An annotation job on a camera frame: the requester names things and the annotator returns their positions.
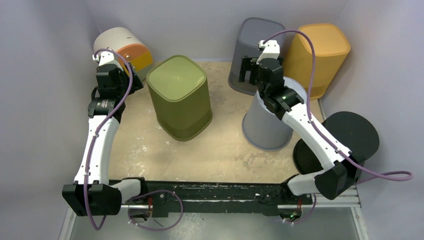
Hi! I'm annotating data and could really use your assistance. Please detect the grey slatted plastic basket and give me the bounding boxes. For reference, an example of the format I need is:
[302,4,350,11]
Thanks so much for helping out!
[228,17,286,96]

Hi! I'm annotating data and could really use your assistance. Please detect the olive green slatted basket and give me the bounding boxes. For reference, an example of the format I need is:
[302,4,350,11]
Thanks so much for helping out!
[146,55,213,142]

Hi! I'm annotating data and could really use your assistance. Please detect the light grey bucket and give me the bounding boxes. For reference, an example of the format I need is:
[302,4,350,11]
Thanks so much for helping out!
[241,91,294,152]

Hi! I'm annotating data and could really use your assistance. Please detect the yellow slatted plastic basket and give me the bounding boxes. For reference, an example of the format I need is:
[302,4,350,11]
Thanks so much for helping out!
[282,23,351,100]

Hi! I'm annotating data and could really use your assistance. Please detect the black bucket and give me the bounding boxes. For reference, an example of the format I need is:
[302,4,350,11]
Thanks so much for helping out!
[293,111,380,175]

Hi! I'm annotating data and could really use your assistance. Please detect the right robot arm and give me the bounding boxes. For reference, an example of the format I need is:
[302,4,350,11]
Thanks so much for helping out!
[239,56,366,204]

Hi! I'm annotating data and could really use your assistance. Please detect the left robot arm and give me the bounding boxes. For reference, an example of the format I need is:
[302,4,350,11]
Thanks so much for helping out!
[62,63,149,217]

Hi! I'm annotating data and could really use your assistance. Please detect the white cylindrical bin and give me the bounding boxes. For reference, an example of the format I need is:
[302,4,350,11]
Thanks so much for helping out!
[93,27,154,80]

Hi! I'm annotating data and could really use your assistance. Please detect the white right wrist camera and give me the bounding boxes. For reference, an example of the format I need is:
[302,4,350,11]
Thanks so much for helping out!
[256,40,281,65]

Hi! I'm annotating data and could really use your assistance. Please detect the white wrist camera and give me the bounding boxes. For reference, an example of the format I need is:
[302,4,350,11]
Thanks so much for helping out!
[256,40,281,65]
[92,51,124,71]

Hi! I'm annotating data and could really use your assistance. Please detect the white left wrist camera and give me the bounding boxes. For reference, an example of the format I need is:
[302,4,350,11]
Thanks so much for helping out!
[92,51,124,71]

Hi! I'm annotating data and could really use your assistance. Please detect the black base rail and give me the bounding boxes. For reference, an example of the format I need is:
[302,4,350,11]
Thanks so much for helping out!
[124,180,313,218]

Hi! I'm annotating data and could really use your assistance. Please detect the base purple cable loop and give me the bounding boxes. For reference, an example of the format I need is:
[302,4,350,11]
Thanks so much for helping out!
[127,189,185,233]

